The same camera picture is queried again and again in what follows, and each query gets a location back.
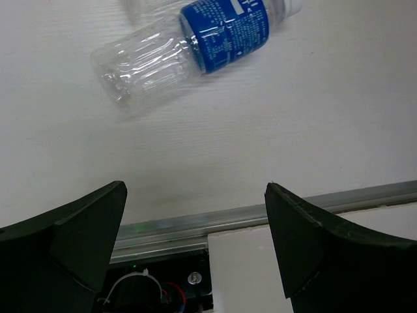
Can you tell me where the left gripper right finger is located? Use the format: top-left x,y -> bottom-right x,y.
265,183 -> 416,312

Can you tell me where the blue label clear bottle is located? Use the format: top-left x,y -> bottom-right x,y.
91,1 -> 304,117

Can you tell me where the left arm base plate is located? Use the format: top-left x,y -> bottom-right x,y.
92,249 -> 214,312

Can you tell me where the clear unlabelled plastic bottle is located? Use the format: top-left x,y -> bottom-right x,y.
120,0 -> 149,24

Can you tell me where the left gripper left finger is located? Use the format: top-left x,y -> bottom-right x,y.
1,181 -> 127,312

